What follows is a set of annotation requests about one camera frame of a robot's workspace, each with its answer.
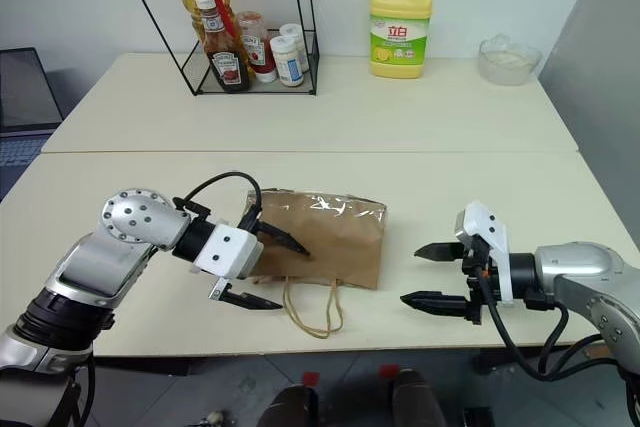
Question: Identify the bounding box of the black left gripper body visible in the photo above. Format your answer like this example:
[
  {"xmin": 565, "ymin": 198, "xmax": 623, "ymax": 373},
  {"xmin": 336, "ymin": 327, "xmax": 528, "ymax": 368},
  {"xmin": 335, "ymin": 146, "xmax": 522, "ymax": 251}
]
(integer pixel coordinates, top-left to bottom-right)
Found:
[{"xmin": 208, "ymin": 216, "xmax": 266, "ymax": 301}]

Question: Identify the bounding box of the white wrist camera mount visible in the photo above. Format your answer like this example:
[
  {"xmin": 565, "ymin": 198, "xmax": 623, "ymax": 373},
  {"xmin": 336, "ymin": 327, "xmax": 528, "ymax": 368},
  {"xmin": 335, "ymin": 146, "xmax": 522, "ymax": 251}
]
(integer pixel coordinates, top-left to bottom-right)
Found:
[
  {"xmin": 453, "ymin": 200, "xmax": 516, "ymax": 306},
  {"xmin": 191, "ymin": 223, "xmax": 265, "ymax": 281}
]

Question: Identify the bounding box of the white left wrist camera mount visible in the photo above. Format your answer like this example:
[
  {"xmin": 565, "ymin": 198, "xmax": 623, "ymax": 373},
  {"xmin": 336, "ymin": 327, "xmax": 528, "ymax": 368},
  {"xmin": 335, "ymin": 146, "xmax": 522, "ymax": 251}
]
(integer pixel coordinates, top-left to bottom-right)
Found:
[{"xmin": 191, "ymin": 223, "xmax": 265, "ymax": 281}]

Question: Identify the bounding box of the yellow detergent jug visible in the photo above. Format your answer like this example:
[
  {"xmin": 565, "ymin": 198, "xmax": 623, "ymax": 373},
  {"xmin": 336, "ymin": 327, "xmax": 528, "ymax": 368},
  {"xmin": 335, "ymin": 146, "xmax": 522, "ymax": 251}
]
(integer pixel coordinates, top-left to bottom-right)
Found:
[{"xmin": 368, "ymin": 0, "xmax": 436, "ymax": 80}]

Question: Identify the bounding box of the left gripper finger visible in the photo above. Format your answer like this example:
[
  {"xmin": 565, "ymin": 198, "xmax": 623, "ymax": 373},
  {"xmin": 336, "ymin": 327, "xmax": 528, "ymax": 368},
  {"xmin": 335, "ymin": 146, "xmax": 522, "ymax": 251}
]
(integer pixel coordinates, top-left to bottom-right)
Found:
[
  {"xmin": 218, "ymin": 284, "xmax": 285, "ymax": 311},
  {"xmin": 252, "ymin": 219, "xmax": 312, "ymax": 258}
]

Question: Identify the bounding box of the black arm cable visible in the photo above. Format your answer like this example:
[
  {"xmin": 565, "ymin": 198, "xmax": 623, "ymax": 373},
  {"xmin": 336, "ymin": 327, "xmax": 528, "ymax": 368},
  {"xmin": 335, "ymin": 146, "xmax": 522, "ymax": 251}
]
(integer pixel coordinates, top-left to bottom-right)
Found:
[
  {"xmin": 478, "ymin": 266, "xmax": 622, "ymax": 382},
  {"xmin": 172, "ymin": 171, "xmax": 264, "ymax": 228}
]

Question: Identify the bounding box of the red squeeze ketchup bottle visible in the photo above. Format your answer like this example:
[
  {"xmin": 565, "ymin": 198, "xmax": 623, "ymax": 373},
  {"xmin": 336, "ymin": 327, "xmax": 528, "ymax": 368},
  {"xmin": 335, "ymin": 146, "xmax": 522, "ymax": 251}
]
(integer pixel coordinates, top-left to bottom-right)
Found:
[{"xmin": 236, "ymin": 10, "xmax": 278, "ymax": 84}]

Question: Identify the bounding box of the clear glass bowl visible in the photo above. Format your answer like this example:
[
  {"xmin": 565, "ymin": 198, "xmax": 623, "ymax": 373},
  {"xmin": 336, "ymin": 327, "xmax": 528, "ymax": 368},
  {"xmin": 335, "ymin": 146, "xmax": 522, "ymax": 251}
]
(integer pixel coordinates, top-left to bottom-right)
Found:
[{"xmin": 476, "ymin": 33, "xmax": 544, "ymax": 87}]

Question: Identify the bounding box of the dark rounded shape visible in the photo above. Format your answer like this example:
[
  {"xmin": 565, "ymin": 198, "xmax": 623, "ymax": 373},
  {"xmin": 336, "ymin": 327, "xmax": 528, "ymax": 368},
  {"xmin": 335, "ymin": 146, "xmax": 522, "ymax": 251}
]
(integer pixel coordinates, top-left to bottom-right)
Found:
[
  {"xmin": 258, "ymin": 383, "xmax": 321, "ymax": 427},
  {"xmin": 391, "ymin": 368, "xmax": 442, "ymax": 427}
]

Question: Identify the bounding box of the grey laptop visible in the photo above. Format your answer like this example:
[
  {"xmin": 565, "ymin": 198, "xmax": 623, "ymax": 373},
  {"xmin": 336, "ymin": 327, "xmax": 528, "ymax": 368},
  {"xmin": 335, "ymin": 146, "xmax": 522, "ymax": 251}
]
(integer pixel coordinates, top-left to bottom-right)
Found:
[{"xmin": 0, "ymin": 46, "xmax": 65, "ymax": 201}]

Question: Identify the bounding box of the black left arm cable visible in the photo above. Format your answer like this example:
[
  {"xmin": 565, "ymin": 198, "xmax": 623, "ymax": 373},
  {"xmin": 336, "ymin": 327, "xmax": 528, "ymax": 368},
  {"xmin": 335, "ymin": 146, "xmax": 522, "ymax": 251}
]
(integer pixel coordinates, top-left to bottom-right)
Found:
[{"xmin": 172, "ymin": 171, "xmax": 264, "ymax": 228}]

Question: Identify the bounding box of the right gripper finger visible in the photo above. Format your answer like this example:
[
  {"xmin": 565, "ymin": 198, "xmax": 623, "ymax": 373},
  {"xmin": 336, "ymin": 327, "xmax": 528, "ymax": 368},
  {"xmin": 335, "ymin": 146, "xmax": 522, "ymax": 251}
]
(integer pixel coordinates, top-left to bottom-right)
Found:
[
  {"xmin": 413, "ymin": 241, "xmax": 469, "ymax": 264},
  {"xmin": 399, "ymin": 290, "xmax": 472, "ymax": 318}
]

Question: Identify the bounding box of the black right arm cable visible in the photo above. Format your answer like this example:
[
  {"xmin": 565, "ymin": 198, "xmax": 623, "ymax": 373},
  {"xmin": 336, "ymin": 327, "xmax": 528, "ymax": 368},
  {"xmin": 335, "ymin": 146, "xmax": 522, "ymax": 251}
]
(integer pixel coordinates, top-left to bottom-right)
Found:
[{"xmin": 478, "ymin": 266, "xmax": 622, "ymax": 382}]

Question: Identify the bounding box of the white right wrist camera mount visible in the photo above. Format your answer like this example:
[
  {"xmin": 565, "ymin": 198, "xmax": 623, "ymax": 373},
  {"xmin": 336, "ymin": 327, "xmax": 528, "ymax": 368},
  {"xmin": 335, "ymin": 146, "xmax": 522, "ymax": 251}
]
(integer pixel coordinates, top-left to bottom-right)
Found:
[{"xmin": 453, "ymin": 200, "xmax": 516, "ymax": 306}]

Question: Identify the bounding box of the dark glass ketchup bottle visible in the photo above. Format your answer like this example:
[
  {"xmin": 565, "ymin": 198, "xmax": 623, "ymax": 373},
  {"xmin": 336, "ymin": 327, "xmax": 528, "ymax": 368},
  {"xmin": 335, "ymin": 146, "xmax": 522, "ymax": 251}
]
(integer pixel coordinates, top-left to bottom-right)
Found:
[{"xmin": 194, "ymin": 0, "xmax": 252, "ymax": 95}]

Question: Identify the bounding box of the white seasoning jar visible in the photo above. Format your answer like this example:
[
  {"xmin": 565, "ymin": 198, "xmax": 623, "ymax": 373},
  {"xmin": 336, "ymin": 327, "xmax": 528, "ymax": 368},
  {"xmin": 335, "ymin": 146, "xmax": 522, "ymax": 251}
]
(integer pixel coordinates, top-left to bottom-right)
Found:
[
  {"xmin": 278, "ymin": 22, "xmax": 311, "ymax": 74},
  {"xmin": 269, "ymin": 35, "xmax": 305, "ymax": 88}
]

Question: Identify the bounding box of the brown paper bag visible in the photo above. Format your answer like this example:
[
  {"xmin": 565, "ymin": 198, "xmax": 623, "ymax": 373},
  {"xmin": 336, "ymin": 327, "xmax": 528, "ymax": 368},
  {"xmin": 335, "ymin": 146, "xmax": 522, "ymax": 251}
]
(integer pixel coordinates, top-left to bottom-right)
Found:
[{"xmin": 243, "ymin": 188, "xmax": 391, "ymax": 340}]

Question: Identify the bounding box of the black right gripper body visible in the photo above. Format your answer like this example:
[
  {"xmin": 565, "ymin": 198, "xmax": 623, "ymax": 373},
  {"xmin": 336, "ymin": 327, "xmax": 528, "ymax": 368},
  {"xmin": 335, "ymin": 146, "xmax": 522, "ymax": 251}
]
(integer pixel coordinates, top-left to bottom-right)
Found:
[{"xmin": 460, "ymin": 235, "xmax": 497, "ymax": 327}]

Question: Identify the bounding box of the black wire rack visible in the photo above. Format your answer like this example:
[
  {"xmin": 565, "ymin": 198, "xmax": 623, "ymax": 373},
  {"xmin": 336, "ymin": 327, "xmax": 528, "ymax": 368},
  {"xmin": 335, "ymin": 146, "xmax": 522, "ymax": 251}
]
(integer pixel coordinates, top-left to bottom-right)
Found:
[{"xmin": 113, "ymin": 0, "xmax": 321, "ymax": 97}]

